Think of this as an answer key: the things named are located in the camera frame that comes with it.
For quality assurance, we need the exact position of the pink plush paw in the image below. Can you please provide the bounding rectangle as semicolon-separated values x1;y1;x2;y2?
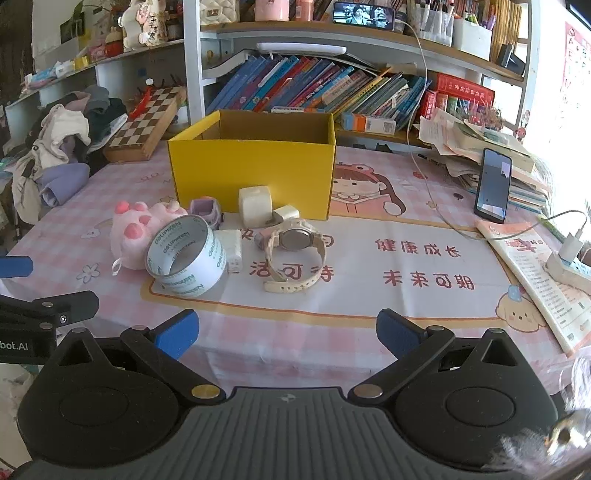
111;199;189;271

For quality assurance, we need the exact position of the white power strip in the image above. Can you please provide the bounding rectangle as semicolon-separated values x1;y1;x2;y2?
545;256;591;296

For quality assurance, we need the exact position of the white side shelf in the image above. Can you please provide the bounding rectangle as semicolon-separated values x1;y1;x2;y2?
4;39;186;121

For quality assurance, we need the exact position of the clear tape roll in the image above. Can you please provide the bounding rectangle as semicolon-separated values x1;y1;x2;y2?
146;215;227;296

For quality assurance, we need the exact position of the red dictionary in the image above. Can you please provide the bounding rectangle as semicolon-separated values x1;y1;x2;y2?
436;73;495;110

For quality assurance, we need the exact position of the purple smartwatch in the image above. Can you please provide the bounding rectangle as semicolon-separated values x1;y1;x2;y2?
189;196;224;230

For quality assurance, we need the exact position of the white pen holder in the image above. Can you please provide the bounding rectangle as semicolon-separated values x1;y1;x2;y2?
452;17;494;61

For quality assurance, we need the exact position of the pile of clothes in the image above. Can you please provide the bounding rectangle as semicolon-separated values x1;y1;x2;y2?
11;85;128;223

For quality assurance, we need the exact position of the white desk lamp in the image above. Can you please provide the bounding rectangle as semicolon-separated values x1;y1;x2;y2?
256;42;350;57

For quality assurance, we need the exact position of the yellow cardboard box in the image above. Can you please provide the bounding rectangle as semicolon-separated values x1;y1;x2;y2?
167;110;337;220

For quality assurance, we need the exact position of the printed booklet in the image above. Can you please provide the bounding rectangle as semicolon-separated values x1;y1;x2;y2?
475;220;591;356

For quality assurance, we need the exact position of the row of colourful books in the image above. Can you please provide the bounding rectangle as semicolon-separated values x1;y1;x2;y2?
217;54;433;130

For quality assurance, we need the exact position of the white wooden bookshelf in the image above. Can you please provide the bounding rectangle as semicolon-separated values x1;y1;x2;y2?
184;0;542;149

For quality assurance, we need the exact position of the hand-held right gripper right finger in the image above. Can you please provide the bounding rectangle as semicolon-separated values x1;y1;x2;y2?
347;308;529;401

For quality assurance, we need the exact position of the phone showing video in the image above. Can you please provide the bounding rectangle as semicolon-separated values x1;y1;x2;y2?
332;1;396;31

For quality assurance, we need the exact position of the small orange white box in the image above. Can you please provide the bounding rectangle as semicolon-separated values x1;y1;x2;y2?
342;113;398;136

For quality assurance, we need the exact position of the white charging cable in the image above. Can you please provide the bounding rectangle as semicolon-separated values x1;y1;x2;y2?
394;18;589;241

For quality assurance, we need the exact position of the black smartphone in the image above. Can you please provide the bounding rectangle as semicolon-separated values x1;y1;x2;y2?
474;148;515;225

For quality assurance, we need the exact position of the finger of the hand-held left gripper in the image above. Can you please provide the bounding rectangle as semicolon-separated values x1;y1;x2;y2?
0;257;34;279
0;291;100;334

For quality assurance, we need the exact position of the small white charger plug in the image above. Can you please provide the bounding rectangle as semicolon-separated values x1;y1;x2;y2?
272;204;300;226

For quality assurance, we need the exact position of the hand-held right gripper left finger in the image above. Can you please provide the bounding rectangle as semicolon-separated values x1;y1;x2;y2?
55;309;227;404

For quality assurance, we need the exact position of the beige wristwatch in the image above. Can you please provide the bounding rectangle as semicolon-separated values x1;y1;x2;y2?
263;218;328;294

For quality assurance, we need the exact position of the white wall charger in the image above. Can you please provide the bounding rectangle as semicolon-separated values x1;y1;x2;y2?
560;231;584;262

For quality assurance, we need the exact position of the dried flower bunch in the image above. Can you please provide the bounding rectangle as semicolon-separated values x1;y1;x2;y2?
455;99;504;130

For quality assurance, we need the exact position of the black box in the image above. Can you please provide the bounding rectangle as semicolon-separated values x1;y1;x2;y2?
496;44;527;77

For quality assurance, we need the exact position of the pile of papers and books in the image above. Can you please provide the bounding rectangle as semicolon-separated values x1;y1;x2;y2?
418;108;555;216

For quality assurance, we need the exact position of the white cube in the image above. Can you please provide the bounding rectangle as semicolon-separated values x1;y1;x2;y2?
238;185;273;227

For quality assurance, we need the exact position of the wooden chessboard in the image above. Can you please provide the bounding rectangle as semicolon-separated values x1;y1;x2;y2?
104;85;186;162

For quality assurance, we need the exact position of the wall poster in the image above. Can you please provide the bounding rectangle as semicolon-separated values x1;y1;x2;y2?
558;21;591;135

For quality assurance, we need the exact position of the pink container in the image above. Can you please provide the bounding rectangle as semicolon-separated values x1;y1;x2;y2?
255;0;291;22

